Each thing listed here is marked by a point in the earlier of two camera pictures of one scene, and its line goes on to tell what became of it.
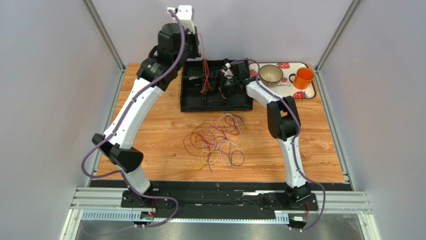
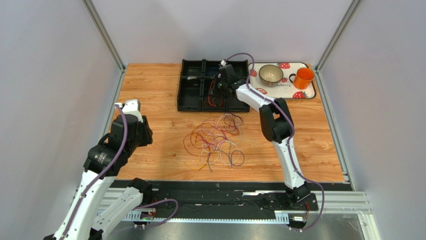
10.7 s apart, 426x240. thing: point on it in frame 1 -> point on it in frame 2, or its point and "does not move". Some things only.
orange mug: x=303 y=78 does not move
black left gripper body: x=190 y=50 -> x=144 y=136
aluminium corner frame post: x=104 y=33 does not move
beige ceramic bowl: x=271 y=75 does not move
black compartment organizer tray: x=199 y=88 does not move
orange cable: x=206 y=67 -> x=207 y=98
